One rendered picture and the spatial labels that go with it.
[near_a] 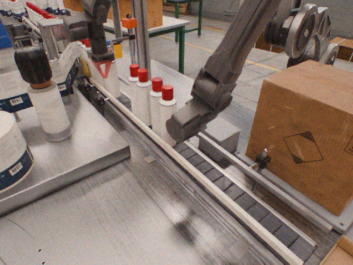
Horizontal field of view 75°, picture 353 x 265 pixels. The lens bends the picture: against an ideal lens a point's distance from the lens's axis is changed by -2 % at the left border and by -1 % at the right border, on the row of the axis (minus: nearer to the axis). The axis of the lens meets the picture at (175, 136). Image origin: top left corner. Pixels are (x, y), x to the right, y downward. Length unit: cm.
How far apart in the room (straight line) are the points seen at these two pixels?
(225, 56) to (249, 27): 6
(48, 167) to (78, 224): 21
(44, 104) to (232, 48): 57
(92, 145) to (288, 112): 60
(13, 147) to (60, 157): 14
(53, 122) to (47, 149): 9
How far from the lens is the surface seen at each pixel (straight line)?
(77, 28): 84
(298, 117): 65
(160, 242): 62
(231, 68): 48
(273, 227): 62
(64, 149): 83
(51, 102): 81
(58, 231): 69
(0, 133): 73
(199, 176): 63
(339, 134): 63
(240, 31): 47
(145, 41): 103
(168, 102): 67
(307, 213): 56
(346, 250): 72
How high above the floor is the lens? 137
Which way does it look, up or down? 38 degrees down
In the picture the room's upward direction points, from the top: straight up
